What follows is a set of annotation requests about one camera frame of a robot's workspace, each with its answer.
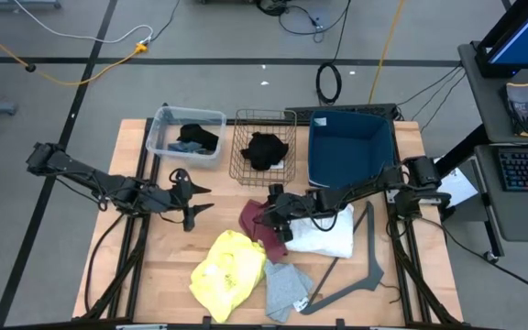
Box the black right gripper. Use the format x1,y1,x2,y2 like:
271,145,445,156
258,181,323,245

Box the grey black work glove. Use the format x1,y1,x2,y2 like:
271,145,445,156
497,82,528,138

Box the maroon cloth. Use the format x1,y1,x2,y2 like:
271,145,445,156
237,198,290,264

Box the white cable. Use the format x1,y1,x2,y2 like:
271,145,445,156
13,0,155,46

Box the black cable bundle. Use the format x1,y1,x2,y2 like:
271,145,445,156
254,0,352,45

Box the grey cloth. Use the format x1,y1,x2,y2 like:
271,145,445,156
263,259,315,324

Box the grey clothes hanger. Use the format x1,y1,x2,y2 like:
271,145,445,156
299,200,403,317

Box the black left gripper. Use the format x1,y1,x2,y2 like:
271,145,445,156
151,167,216,233

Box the black cloth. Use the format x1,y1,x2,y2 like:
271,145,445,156
239,131,291,172

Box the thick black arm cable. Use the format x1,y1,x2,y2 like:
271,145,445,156
82,212,127,314

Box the black coiled cable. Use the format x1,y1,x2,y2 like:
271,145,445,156
313,0,352,107

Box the yellow cloth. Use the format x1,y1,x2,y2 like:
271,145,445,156
188,230,270,325

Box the black cart cables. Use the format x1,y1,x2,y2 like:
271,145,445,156
394,63,468,135

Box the gold wire basket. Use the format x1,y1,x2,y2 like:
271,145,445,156
228,108,299,189

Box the white paper sheet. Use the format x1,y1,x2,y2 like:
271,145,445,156
432,157,468,199

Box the black sock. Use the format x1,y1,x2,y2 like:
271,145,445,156
176,123,221,153

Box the clear plastic bin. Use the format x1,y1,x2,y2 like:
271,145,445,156
145,105,228,166

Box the white cloth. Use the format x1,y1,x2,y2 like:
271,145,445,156
283,203,356,259

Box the grey computer cart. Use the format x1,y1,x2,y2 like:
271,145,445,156
428,39,528,265

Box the black computer monitor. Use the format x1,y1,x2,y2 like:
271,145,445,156
473,0,528,80

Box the black slotted bar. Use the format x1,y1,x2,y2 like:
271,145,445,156
283,103,401,123

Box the thin black cable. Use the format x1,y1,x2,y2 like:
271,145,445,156
149,0,182,43

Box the yellow extension cable with plug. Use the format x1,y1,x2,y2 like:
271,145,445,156
0,17,149,88

